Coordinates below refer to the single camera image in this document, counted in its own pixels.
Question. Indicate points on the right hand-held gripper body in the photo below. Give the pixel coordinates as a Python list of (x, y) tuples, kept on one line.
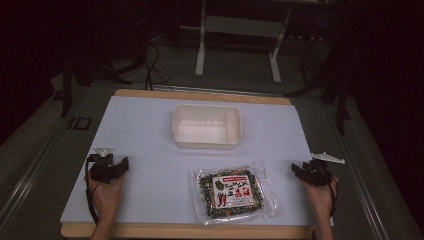
[(318, 173)]

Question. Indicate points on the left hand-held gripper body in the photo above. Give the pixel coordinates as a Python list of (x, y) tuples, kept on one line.
[(101, 168)]

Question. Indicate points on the clear packet of dried vegetables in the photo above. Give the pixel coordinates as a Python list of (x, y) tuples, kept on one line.
[(233, 193)]

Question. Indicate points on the white plastic container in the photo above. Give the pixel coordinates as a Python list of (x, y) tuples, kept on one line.
[(206, 126)]

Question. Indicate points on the person's right hand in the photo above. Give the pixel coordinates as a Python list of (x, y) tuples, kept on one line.
[(318, 200)]

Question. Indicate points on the person's left hand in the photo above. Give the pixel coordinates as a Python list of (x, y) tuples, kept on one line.
[(106, 196)]

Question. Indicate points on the white table mat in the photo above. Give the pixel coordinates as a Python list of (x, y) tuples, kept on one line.
[(150, 173)]

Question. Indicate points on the black metal stand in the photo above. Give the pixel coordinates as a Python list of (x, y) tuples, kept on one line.
[(66, 90), (341, 106)]

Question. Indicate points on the white metal frame stand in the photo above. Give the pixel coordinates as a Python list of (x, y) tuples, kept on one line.
[(238, 26)]

